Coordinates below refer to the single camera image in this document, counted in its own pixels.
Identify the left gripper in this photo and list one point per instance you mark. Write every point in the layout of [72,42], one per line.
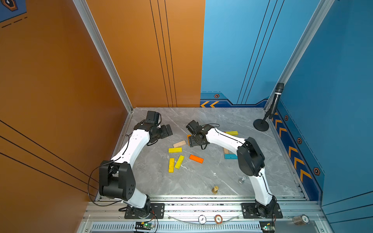
[165,133]

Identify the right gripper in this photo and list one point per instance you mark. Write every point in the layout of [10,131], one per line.
[192,143]

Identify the yellow block horizontal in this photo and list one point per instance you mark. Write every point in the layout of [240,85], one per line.
[175,150]

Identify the yellow block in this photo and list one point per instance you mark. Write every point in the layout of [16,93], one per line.
[232,133]
[179,162]
[171,165]

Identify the teal block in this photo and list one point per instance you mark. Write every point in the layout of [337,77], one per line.
[231,156]

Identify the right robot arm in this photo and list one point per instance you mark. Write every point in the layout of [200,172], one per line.
[250,159]

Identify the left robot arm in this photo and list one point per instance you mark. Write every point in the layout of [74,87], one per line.
[116,177]

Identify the yellow block tilted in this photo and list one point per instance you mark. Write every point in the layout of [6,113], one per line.
[179,162]

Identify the brass weight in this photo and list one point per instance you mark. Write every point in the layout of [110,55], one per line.
[215,189]

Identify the silver weight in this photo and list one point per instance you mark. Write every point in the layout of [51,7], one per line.
[242,180]

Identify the black microphone on stand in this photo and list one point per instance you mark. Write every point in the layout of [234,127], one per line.
[262,124]

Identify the white round token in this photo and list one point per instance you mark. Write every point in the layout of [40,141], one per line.
[202,219]

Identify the copper round token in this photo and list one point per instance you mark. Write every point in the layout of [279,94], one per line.
[218,219]

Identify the left green circuit board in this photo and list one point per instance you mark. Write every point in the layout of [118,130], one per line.
[144,226]

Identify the green circuit board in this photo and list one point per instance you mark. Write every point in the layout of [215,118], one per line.
[144,226]
[267,227]

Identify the right green circuit board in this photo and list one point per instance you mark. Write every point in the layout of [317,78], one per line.
[267,227]

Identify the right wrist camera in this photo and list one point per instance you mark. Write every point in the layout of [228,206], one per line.
[193,127]

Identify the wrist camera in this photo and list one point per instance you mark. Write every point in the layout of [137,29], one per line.
[193,127]
[153,118]

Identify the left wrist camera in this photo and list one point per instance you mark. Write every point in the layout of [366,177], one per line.
[153,118]

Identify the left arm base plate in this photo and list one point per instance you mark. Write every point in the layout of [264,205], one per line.
[157,210]

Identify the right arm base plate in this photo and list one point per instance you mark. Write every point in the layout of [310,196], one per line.
[249,210]

